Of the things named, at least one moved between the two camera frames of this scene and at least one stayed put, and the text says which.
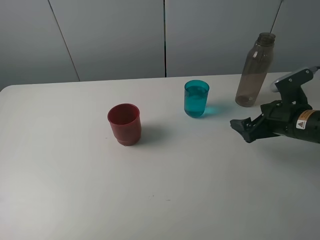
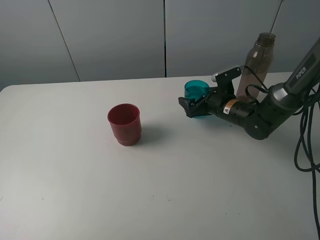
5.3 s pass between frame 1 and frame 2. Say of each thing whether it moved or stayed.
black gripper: moved
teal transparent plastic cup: stayed
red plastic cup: stayed
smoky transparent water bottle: stayed
